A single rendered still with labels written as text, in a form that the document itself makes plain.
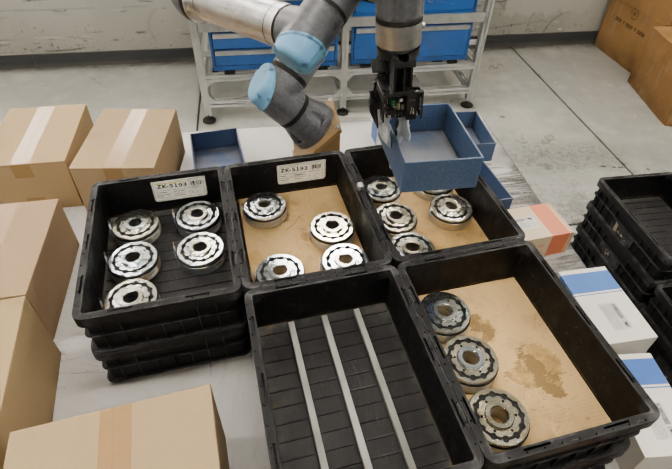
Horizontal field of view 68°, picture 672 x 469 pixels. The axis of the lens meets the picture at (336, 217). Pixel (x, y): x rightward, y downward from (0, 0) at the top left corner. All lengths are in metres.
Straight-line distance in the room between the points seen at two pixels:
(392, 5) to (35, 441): 0.84
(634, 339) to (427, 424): 0.51
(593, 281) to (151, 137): 1.21
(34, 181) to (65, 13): 2.55
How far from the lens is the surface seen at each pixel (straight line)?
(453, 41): 3.23
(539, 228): 1.41
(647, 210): 2.13
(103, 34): 4.03
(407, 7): 0.82
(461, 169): 0.96
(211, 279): 1.12
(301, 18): 0.84
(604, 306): 1.26
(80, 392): 1.20
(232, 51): 3.01
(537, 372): 1.05
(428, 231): 1.23
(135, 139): 1.54
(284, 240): 1.18
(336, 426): 0.92
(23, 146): 1.63
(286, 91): 1.42
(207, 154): 1.69
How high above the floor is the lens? 1.67
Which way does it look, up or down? 43 degrees down
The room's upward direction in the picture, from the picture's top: 2 degrees clockwise
